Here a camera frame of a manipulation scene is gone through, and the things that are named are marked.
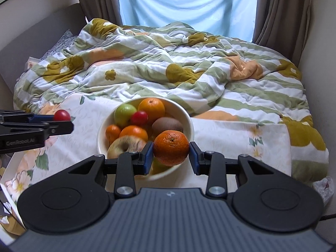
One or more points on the grey headboard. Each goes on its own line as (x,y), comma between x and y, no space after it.
(34,36)

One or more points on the yellow bag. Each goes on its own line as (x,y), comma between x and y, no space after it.
(11,225)

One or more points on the small mandarin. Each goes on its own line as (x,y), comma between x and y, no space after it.
(134,132)

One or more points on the sheer pale curtain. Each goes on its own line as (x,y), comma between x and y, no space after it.
(183,5)

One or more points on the white plastic bag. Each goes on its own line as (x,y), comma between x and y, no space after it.
(324,189)

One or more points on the brown kiwi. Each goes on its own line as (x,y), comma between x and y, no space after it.
(166,126)

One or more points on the grey patterned pillow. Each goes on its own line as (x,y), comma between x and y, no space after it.
(61,43)

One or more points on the large orange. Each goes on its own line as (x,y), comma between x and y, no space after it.
(171,147)

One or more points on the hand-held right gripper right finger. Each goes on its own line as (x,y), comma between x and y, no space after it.
(194,157)

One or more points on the orange cherry tomato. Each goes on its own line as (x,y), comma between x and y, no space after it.
(113,132)

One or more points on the yellow apple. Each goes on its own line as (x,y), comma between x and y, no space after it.
(120,147)

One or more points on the green apple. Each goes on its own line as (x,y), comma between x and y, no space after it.
(124,114)
(158,167)

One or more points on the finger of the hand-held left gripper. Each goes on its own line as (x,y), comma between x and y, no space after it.
(60,127)
(44,118)

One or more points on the white table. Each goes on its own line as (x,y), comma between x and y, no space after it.
(9,164)

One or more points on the red cherry tomato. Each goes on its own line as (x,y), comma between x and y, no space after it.
(62,115)
(139,117)

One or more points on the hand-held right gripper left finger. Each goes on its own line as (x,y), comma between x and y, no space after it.
(147,157)

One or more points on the striped floral blanket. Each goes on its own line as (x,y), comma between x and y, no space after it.
(157,71)

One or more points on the cream oval bowl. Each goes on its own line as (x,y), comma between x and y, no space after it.
(183,115)

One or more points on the small pale box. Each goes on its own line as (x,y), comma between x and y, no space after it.
(32,63)

